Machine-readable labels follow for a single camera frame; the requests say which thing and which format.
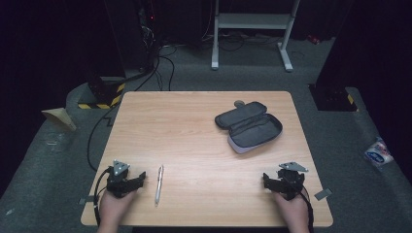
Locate small red object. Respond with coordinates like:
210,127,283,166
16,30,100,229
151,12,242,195
306,34,322,46

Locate dark equipment rack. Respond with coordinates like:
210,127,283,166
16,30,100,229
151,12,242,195
124,0,164,74

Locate white metal stand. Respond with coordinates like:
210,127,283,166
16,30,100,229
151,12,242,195
210,0,301,73

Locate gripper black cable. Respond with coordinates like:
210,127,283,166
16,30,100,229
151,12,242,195
92,166,113,227
299,188,316,233

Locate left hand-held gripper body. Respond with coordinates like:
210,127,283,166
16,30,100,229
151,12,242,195
106,159,138,199

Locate open dark grey pencil case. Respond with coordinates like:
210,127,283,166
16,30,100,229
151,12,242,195
214,100,284,155

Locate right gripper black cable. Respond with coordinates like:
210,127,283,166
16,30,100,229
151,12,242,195
299,188,316,233

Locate silver pen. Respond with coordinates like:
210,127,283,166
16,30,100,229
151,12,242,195
154,164,165,207

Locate white blue plastic packet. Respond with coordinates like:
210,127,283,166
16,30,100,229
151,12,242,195
363,136,395,168

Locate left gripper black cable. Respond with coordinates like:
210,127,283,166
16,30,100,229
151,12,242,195
92,166,113,227

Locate black floor cable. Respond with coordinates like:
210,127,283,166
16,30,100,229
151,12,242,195
86,45,177,173

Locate yellow black striped tape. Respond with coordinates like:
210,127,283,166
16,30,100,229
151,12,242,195
77,76,126,111

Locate black base yellow striped edge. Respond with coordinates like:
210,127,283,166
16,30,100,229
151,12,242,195
308,83,360,113

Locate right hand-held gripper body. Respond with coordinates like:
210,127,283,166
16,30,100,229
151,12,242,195
274,161,310,201

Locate beige cardboard wedge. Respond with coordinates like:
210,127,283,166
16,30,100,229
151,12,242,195
41,107,78,132

